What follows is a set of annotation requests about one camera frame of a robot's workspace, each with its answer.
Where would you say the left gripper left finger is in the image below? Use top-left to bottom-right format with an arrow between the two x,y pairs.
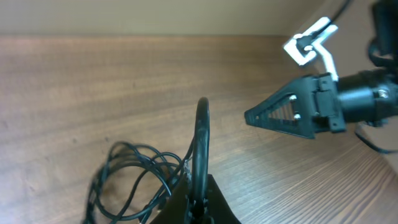
150,180 -> 190,224

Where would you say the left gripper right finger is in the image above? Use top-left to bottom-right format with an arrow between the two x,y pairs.
207,174 -> 241,224

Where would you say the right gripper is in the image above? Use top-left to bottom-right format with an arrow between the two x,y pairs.
244,73 -> 346,139

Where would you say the thin black USB cable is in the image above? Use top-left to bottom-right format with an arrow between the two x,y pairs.
82,141 -> 195,224

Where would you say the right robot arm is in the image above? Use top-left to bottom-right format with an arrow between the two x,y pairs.
244,1 -> 397,139

